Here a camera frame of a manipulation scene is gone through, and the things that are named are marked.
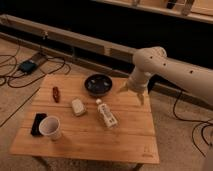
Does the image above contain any blue power adapter box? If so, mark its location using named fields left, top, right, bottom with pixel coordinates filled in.
left=18, top=60, right=37, bottom=74

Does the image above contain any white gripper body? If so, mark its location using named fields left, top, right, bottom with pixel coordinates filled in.
left=126, top=68, right=153, bottom=93

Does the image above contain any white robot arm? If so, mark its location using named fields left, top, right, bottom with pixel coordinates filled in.
left=119, top=46, right=213, bottom=107

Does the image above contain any wooden folding table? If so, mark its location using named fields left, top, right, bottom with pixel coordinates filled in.
left=10, top=75, right=159, bottom=164

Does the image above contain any black smartphone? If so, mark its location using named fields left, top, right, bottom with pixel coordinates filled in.
left=31, top=113, right=47, bottom=136

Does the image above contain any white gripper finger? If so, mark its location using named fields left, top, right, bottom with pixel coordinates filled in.
left=117, top=84, right=128, bottom=93
left=137, top=93, right=144, bottom=105

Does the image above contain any black cable on right floor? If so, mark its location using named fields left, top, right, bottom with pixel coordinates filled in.
left=172, top=89, right=213, bottom=158

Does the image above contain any black cable on floor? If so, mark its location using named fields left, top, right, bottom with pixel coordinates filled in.
left=172, top=89, right=213, bottom=158
left=0, top=44, right=72, bottom=128

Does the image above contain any dark round bowl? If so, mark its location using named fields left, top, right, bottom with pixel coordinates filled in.
left=84, top=74, right=113, bottom=97

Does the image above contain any black cable on left floor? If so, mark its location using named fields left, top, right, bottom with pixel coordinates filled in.
left=0, top=44, right=72, bottom=128

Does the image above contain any white paper cup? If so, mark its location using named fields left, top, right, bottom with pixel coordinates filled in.
left=39, top=116, right=62, bottom=141

